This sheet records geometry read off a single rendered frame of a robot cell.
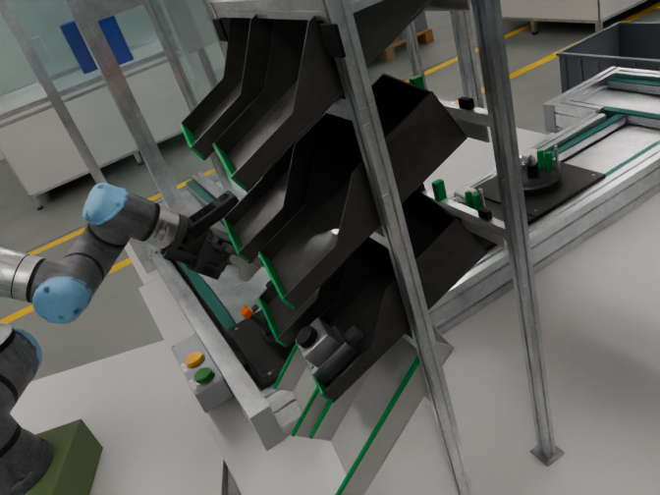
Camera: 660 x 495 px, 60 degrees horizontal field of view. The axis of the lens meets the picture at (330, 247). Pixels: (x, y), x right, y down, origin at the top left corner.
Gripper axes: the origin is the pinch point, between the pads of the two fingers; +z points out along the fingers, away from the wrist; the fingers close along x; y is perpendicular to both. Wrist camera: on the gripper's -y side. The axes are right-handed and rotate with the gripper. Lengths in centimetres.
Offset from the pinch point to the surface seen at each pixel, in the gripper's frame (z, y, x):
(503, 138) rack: -10, -33, 53
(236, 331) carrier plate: 8.0, 20.7, -9.2
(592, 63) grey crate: 144, -120, -73
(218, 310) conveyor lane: 9.7, 22.2, -24.5
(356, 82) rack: -31, -29, 53
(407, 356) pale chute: 4.4, -2.2, 43.7
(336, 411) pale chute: 4.7, 12.6, 36.0
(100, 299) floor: 56, 116, -260
